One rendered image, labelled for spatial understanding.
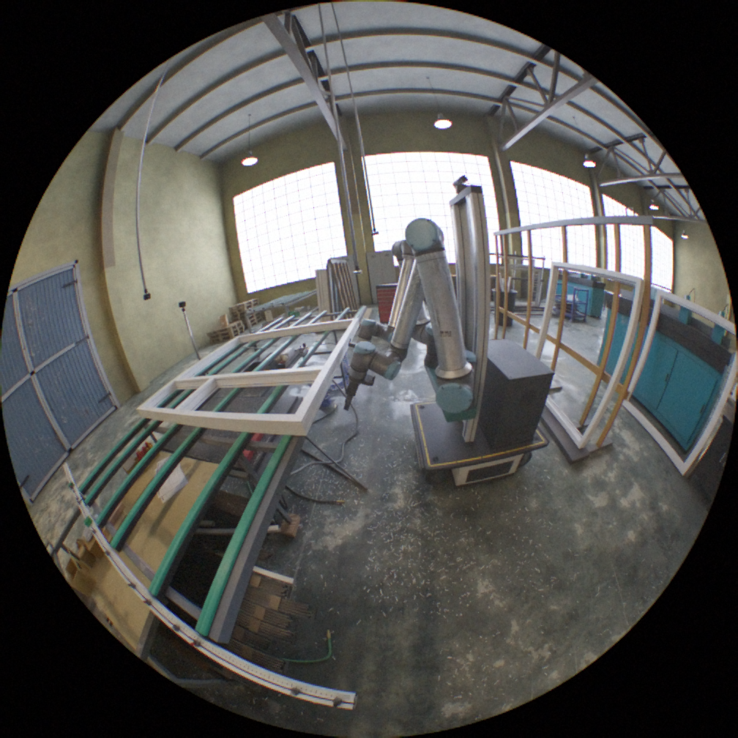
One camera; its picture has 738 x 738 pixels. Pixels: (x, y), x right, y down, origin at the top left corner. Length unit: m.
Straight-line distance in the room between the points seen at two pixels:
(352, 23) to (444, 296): 7.70
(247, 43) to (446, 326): 8.02
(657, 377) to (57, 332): 10.22
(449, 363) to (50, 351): 7.15
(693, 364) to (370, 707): 3.62
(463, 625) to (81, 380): 7.35
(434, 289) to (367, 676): 1.77
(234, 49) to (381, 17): 3.46
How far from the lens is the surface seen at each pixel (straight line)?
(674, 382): 3.38
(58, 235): 7.83
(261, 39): 7.99
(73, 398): 6.91
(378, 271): 8.26
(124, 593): 1.41
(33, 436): 6.95
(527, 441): 1.66
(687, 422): 3.37
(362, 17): 7.84
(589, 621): 1.80
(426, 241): 0.75
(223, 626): 0.70
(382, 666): 1.45
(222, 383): 1.60
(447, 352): 0.82
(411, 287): 0.94
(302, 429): 0.85
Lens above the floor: 1.41
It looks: 26 degrees down
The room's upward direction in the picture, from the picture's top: 8 degrees counter-clockwise
